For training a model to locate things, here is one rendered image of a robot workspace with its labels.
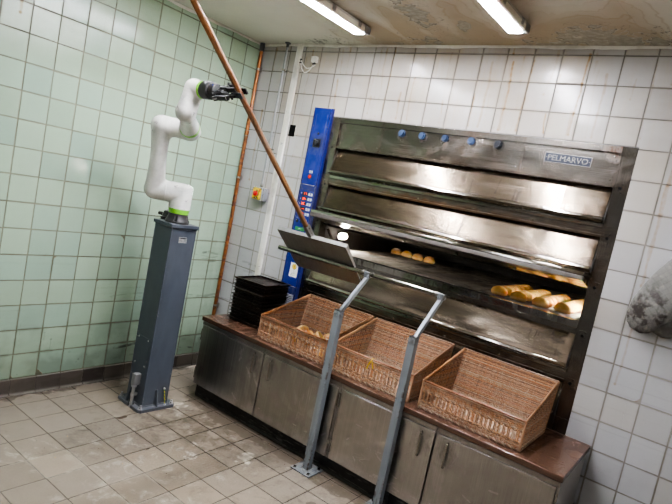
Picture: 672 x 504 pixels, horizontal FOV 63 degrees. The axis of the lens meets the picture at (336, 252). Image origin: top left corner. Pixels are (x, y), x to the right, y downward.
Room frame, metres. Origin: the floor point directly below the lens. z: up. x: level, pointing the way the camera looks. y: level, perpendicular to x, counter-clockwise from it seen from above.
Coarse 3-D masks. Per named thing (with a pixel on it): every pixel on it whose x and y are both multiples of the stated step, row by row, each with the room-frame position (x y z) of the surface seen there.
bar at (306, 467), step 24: (336, 264) 3.31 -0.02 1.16; (360, 288) 3.13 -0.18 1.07; (336, 312) 3.00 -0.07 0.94; (432, 312) 2.84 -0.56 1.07; (336, 336) 3.00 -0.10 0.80; (408, 360) 2.72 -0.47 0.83; (408, 384) 2.74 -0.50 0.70; (312, 432) 3.00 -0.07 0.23; (312, 456) 3.01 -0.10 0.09; (384, 456) 2.72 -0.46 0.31; (384, 480) 2.71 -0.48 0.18
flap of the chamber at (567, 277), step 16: (336, 224) 3.79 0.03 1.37; (352, 224) 3.56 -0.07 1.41; (400, 240) 3.51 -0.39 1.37; (416, 240) 3.28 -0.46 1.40; (432, 240) 3.23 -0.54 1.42; (464, 256) 3.26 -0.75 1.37; (480, 256) 3.05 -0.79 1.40; (496, 256) 3.00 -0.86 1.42; (528, 272) 3.04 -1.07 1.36; (544, 272) 2.87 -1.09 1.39; (560, 272) 2.80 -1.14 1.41
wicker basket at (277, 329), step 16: (288, 304) 3.65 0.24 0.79; (304, 304) 3.79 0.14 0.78; (320, 304) 3.75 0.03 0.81; (336, 304) 3.69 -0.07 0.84; (272, 320) 3.40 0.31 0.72; (288, 320) 3.68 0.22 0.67; (304, 320) 3.77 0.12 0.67; (320, 320) 3.70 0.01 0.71; (352, 320) 3.58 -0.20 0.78; (368, 320) 3.47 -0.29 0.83; (272, 336) 3.38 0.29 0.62; (288, 336) 3.31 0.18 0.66; (304, 336) 3.24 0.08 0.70; (304, 352) 3.23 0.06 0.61; (320, 352) 3.16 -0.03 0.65
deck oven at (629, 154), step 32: (448, 128) 3.42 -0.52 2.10; (320, 192) 3.93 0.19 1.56; (384, 192) 3.63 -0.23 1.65; (416, 192) 3.48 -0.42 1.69; (320, 224) 3.90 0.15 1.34; (544, 224) 3.02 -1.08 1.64; (576, 224) 2.93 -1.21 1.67; (608, 224) 2.84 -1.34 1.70; (448, 256) 5.03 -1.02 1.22; (608, 256) 2.82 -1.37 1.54; (320, 288) 3.82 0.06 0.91; (576, 288) 4.37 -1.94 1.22; (416, 320) 3.37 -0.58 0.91; (544, 320) 2.95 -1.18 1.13; (512, 352) 3.01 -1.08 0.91; (576, 352) 2.84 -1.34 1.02; (576, 384) 2.81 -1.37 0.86
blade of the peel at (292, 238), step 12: (288, 228) 3.45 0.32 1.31; (288, 240) 3.50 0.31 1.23; (300, 240) 3.41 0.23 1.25; (312, 240) 3.32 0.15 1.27; (324, 240) 3.26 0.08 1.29; (312, 252) 3.44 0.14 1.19; (324, 252) 3.35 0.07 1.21; (336, 252) 3.26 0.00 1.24; (348, 252) 3.19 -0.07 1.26; (300, 264) 3.66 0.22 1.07; (312, 264) 3.56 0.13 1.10; (324, 264) 3.46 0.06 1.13; (348, 264) 3.28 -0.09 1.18; (336, 276) 3.48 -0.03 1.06; (348, 276) 3.39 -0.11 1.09
